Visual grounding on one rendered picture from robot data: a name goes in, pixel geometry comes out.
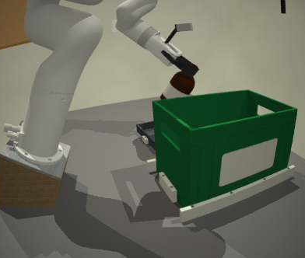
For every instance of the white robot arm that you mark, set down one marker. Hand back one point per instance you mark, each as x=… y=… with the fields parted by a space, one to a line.
x=72 y=35

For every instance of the brown glass bottle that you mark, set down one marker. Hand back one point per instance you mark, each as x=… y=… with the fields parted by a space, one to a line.
x=179 y=86

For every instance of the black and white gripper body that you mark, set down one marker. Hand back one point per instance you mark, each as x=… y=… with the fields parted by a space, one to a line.
x=156 y=44

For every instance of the green divided crate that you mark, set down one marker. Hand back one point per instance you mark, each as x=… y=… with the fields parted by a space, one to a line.
x=204 y=159

